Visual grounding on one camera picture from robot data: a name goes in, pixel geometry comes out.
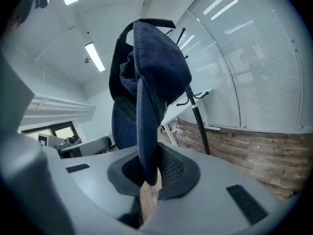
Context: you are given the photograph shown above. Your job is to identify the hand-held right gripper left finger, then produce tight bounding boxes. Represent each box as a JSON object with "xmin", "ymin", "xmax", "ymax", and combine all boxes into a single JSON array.
[{"xmin": 60, "ymin": 145, "xmax": 142, "ymax": 230}]

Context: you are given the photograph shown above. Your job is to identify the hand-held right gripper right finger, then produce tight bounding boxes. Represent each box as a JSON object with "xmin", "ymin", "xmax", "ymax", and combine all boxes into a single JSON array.
[{"xmin": 139, "ymin": 142, "xmax": 290, "ymax": 235}]

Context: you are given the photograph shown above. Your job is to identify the black coat stand pole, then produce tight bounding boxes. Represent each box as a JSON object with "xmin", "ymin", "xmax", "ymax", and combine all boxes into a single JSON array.
[{"xmin": 165, "ymin": 27, "xmax": 211, "ymax": 156}]

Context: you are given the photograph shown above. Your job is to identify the navy blue baseball cap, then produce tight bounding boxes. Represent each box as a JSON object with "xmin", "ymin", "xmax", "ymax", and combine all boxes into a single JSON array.
[{"xmin": 109, "ymin": 18, "xmax": 193, "ymax": 187}]

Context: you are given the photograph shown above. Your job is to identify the dark framed window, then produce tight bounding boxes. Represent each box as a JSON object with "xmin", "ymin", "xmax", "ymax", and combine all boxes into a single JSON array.
[{"xmin": 21, "ymin": 121, "xmax": 82, "ymax": 142}]

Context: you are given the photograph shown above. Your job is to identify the white wall pipes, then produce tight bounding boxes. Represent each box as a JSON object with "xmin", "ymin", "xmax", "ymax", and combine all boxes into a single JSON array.
[{"xmin": 24, "ymin": 94, "xmax": 97, "ymax": 115}]

